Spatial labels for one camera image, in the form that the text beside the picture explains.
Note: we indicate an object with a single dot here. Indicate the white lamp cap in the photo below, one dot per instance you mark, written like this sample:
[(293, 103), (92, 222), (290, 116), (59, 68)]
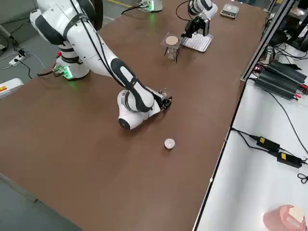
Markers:
[(169, 143)]

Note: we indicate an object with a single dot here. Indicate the glass alcohol lamp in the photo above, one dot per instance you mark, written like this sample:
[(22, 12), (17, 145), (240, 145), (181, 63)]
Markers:
[(171, 54)]

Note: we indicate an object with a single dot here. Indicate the black finned power supply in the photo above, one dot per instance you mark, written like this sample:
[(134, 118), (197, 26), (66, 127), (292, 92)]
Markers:
[(276, 84), (288, 72)]

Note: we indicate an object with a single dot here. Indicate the large glass beaker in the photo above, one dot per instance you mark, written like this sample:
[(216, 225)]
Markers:
[(232, 3)]

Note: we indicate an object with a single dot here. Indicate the black power adapter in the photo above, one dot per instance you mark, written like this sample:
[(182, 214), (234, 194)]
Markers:
[(267, 143), (288, 160)]

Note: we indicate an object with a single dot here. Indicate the small glass beaker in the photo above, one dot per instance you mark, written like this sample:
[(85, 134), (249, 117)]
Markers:
[(166, 92)]

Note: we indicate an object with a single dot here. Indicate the white cabinet with label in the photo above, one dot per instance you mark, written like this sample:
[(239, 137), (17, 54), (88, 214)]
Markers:
[(9, 87)]

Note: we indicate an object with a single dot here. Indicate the pink plastic container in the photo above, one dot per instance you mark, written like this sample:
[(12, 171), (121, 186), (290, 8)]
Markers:
[(276, 216)]

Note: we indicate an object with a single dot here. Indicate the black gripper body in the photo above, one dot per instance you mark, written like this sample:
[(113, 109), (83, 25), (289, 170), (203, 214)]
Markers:
[(197, 22), (161, 102)]

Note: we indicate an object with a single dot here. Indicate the aluminium frame post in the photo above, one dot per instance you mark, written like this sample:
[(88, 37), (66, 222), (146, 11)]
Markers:
[(264, 41)]

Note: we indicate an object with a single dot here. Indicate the white power strip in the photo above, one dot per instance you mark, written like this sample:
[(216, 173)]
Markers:
[(18, 59)]

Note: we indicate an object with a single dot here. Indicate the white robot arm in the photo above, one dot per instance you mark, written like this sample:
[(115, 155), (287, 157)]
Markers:
[(204, 7), (79, 36)]

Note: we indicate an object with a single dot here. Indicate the silver digital scale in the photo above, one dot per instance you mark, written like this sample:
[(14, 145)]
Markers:
[(228, 10)]

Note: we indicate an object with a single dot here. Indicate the ribbed metal tray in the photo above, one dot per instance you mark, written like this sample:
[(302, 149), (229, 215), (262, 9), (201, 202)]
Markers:
[(197, 44)]

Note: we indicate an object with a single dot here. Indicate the white side table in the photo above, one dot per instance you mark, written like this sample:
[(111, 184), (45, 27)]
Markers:
[(252, 180)]

